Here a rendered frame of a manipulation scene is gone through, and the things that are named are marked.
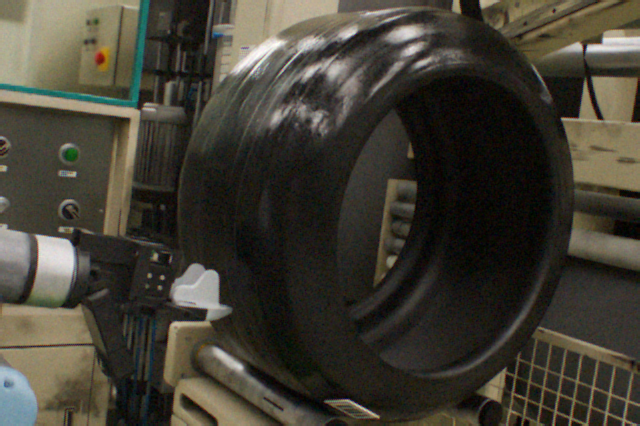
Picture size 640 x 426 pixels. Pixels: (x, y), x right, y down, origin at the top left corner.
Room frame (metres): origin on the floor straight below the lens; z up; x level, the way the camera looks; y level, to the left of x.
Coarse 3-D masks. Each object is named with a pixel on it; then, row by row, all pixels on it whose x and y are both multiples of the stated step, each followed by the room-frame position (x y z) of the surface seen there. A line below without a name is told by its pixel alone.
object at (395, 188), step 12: (396, 180) 1.61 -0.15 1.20; (396, 192) 1.61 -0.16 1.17; (408, 192) 1.58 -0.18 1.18; (384, 204) 1.61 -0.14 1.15; (396, 204) 1.59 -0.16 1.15; (408, 204) 1.57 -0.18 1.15; (384, 216) 1.60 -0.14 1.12; (396, 216) 1.62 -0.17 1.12; (408, 216) 1.56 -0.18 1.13; (384, 228) 1.60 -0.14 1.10; (396, 228) 1.59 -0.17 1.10; (408, 228) 1.56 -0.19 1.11; (384, 240) 1.60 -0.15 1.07; (396, 240) 1.58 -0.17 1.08; (384, 252) 1.61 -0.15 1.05; (396, 252) 1.58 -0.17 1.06; (384, 264) 1.61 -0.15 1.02
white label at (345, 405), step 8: (328, 400) 0.96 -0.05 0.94; (336, 400) 0.95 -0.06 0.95; (344, 400) 0.94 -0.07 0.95; (344, 408) 0.96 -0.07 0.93; (352, 408) 0.95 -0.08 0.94; (360, 408) 0.95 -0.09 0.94; (352, 416) 0.99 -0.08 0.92; (360, 416) 0.98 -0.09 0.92; (368, 416) 0.97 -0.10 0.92; (376, 416) 0.96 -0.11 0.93
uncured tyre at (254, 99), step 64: (256, 64) 1.03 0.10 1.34; (320, 64) 0.93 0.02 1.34; (384, 64) 0.93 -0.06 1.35; (448, 64) 0.98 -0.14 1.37; (512, 64) 1.05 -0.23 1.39; (256, 128) 0.93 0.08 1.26; (320, 128) 0.90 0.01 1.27; (448, 128) 1.34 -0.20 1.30; (512, 128) 1.24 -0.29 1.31; (192, 192) 1.01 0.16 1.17; (256, 192) 0.90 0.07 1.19; (320, 192) 0.89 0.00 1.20; (448, 192) 1.37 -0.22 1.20; (512, 192) 1.28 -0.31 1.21; (192, 256) 1.02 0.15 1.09; (256, 256) 0.90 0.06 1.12; (320, 256) 0.90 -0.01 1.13; (448, 256) 1.35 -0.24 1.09; (512, 256) 1.26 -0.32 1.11; (256, 320) 0.92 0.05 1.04; (320, 320) 0.91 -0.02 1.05; (384, 320) 1.31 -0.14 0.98; (448, 320) 1.28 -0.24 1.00; (512, 320) 1.11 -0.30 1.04; (320, 384) 0.94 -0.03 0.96; (384, 384) 0.97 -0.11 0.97; (448, 384) 1.03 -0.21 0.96
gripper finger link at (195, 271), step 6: (192, 264) 0.95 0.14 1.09; (198, 264) 0.96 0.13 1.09; (192, 270) 0.95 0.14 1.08; (198, 270) 0.96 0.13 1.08; (204, 270) 0.96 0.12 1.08; (186, 276) 0.95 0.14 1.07; (192, 276) 0.95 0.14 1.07; (198, 276) 0.96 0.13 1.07; (180, 282) 0.94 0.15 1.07; (186, 282) 0.95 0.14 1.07; (192, 282) 0.95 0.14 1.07; (174, 288) 0.94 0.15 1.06; (168, 300) 0.92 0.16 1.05; (228, 306) 0.97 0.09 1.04
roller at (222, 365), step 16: (208, 352) 1.19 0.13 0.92; (224, 352) 1.18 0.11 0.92; (208, 368) 1.17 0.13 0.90; (224, 368) 1.14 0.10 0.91; (240, 368) 1.12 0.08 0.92; (256, 368) 1.12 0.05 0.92; (240, 384) 1.10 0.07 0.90; (256, 384) 1.07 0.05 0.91; (272, 384) 1.06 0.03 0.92; (256, 400) 1.06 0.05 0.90; (272, 400) 1.03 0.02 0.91; (288, 400) 1.01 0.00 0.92; (304, 400) 1.00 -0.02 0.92; (272, 416) 1.03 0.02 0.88; (288, 416) 0.99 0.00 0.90; (304, 416) 0.97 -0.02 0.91; (320, 416) 0.96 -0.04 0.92; (336, 416) 0.96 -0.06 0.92
